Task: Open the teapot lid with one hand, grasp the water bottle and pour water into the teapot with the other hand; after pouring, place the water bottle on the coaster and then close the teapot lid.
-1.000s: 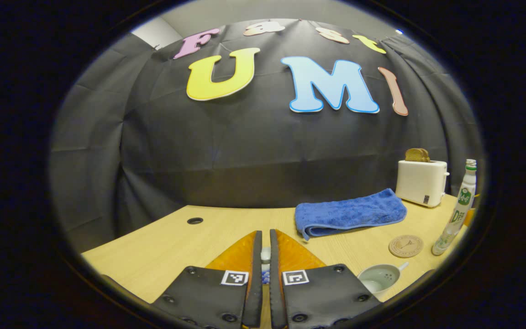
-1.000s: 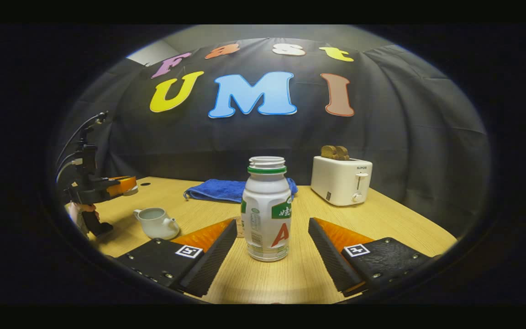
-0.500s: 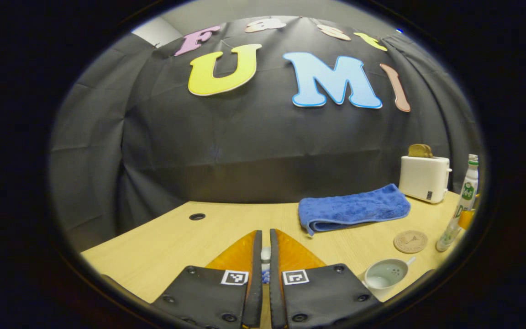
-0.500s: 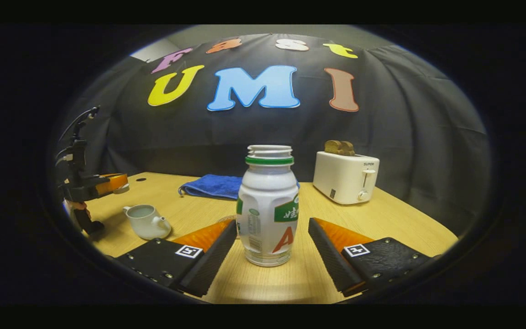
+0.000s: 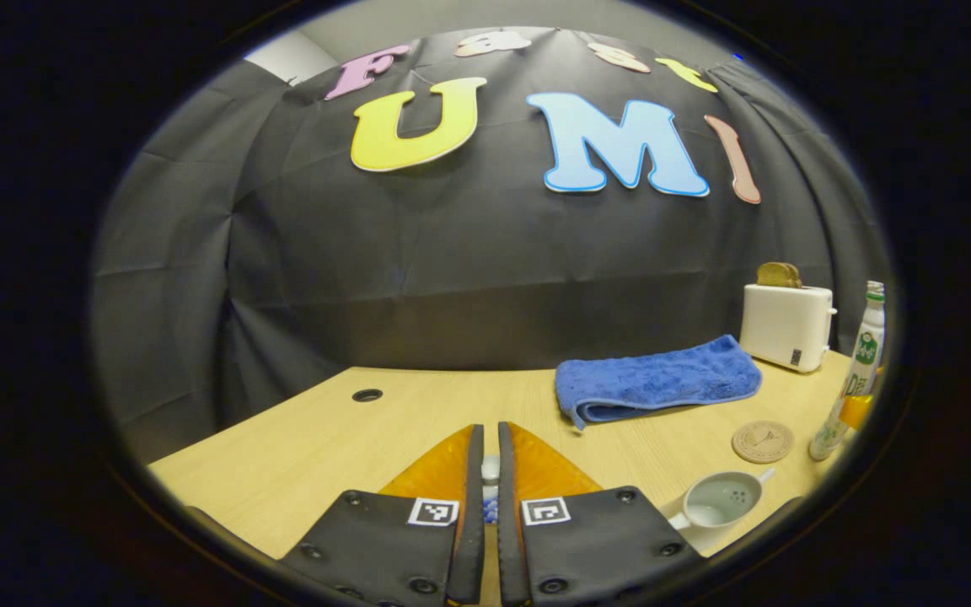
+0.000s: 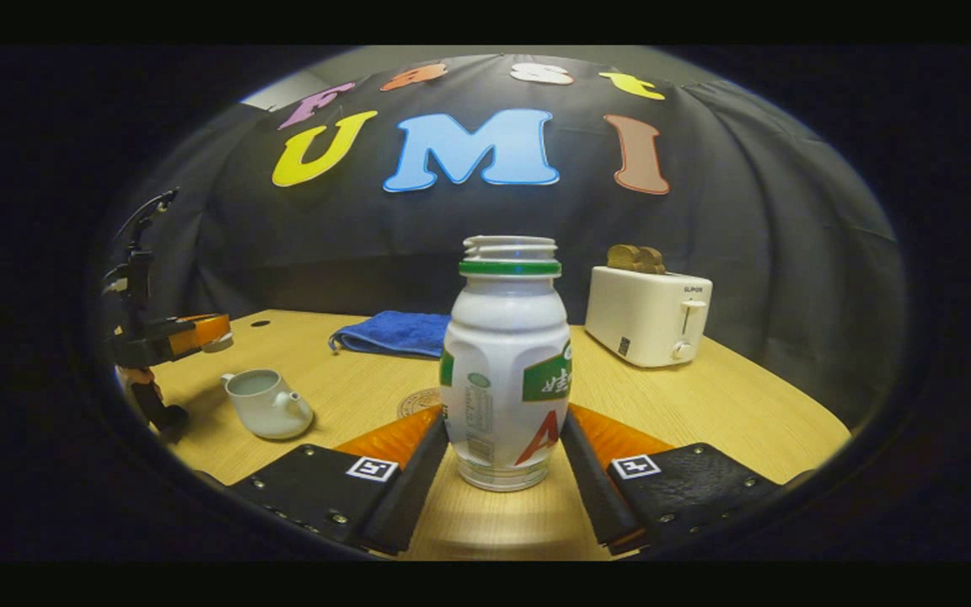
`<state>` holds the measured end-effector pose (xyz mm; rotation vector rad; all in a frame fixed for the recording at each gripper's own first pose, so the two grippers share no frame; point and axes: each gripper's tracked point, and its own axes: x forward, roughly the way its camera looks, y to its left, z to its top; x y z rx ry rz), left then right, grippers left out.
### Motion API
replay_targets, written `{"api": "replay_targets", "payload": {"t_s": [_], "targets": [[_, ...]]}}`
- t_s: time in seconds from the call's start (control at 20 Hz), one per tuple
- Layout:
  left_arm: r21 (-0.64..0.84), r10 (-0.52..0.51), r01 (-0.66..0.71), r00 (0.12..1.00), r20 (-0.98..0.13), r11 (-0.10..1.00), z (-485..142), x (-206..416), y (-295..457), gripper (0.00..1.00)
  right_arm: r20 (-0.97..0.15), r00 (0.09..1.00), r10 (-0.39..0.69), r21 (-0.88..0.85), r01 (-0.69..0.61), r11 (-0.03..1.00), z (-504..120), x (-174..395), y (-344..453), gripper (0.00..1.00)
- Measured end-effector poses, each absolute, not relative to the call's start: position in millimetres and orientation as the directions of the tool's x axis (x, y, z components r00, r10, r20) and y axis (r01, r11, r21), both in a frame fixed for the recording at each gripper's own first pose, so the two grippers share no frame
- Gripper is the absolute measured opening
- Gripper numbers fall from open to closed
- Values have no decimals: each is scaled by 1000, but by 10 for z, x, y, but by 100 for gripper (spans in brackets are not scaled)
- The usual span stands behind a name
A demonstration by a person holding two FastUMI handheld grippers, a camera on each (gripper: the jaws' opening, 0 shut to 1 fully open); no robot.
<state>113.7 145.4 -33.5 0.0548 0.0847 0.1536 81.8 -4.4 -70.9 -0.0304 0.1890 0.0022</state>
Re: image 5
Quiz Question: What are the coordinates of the blue folded towel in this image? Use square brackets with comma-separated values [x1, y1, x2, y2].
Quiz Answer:
[555, 335, 763, 431]

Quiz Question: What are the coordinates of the round wooden coaster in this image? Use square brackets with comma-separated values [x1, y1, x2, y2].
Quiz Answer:
[732, 420, 796, 465]

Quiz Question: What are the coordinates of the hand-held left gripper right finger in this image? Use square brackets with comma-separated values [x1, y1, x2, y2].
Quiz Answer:
[496, 422, 705, 607]

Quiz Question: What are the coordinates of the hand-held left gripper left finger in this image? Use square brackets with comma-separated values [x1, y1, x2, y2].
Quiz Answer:
[279, 424, 486, 607]

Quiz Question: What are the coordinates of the white blue-patterned teacup lid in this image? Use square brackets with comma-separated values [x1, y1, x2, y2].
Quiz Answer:
[481, 455, 502, 524]

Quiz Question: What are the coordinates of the white ceramic teacup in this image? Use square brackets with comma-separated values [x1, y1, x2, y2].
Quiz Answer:
[669, 469, 777, 532]

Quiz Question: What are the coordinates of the white plastic water bottle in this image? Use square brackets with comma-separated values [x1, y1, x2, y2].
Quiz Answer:
[808, 281, 887, 462]

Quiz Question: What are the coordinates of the black backdrop cloth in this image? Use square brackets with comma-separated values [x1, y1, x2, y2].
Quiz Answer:
[89, 30, 895, 465]

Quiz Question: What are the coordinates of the white toaster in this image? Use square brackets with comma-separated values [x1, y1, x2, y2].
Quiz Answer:
[739, 283, 838, 373]

